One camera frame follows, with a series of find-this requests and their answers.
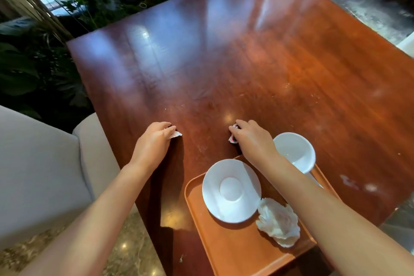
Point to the white seat edge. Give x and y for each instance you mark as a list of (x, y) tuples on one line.
[(406, 44)]

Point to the white saucer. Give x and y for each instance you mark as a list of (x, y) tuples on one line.
[(231, 190)]

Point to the crumpled white napkin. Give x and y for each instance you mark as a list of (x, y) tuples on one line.
[(278, 222)]

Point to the orange plastic tray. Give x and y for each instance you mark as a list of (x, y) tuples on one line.
[(239, 240)]

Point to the person's right hand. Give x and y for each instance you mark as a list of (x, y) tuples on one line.
[(255, 143)]

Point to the person's right fingers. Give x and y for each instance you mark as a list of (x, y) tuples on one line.
[(241, 126)]

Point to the person's right forearm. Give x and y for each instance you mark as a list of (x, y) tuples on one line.
[(330, 220)]

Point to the torn white paper packet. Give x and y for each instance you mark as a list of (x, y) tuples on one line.
[(175, 134)]

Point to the white cup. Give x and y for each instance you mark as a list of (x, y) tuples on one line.
[(296, 151)]

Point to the small red white packet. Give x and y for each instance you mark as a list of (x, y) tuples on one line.
[(233, 133)]

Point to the person's left fingers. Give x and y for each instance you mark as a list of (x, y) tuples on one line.
[(168, 127)]

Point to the beige upholstered sofa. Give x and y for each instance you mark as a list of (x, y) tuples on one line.
[(45, 175)]

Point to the person's left forearm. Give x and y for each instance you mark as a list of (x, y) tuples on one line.
[(93, 220)]

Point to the person's left hand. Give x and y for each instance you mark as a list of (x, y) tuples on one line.
[(152, 146)]

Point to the wooden slat screen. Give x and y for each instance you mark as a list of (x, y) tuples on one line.
[(27, 1)]

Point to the green leafy plants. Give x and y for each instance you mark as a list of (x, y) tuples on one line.
[(64, 43)]

